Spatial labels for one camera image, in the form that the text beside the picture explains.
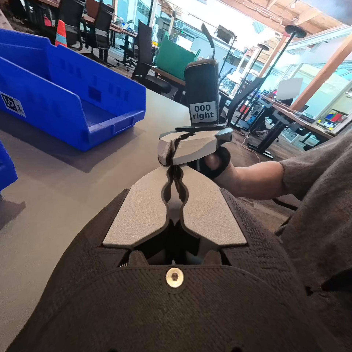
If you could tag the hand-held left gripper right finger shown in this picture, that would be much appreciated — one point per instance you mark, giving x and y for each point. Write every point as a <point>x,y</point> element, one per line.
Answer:
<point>214,217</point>

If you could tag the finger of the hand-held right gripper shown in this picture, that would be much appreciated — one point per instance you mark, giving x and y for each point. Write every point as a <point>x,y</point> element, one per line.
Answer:
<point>165,145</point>
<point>195,145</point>

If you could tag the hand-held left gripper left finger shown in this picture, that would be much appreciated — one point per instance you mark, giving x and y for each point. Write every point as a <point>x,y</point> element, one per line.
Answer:
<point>137,214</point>

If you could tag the metal bolt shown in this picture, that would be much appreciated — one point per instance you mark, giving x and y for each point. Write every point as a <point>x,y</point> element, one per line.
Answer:
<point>173,162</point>

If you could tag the blue plastic bin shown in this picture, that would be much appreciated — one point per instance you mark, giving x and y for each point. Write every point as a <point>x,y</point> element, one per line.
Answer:
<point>68,110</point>

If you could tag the blue bin with black divider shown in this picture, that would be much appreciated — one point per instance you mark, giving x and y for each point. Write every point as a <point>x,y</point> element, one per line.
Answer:
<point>7,167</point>

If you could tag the person's right forearm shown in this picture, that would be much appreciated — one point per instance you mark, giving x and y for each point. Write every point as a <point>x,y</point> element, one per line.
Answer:
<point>261,181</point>

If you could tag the person's right hand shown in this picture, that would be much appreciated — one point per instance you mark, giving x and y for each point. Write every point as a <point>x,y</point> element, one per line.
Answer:
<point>231,178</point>

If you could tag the green fabric tub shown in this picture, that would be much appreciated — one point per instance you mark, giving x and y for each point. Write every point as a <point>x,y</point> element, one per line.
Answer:
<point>176,59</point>

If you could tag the gooseneck lamp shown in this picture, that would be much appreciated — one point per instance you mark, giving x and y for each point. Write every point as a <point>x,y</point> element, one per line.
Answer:
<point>209,38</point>

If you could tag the black office chair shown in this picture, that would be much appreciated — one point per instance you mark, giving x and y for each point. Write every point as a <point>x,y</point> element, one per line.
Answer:
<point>73,22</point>
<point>100,27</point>
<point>145,55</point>
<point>244,101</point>

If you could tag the black light panel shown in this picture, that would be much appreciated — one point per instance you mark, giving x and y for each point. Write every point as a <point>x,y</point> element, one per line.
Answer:
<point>224,33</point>

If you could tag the black floor lamp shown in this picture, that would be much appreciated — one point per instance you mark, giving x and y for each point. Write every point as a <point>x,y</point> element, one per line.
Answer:
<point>295,29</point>
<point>263,46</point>

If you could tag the person's grey shirt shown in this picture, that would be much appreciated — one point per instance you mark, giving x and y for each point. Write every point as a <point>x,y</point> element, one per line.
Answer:
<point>324,206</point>

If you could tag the orange traffic cone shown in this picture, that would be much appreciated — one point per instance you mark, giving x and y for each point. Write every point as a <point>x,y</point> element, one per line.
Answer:
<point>61,34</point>

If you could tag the desk with black frame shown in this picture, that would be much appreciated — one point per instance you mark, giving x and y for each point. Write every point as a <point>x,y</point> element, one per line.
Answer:
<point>302,118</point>

